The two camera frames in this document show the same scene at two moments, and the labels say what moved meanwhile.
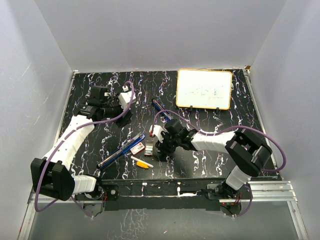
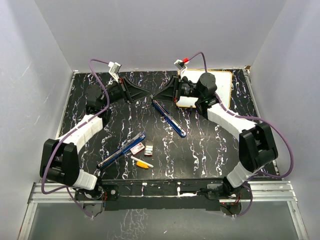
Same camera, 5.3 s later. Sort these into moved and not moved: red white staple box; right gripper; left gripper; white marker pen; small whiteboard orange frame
Moved: right gripper; left gripper
Not moved: white marker pen; red white staple box; small whiteboard orange frame
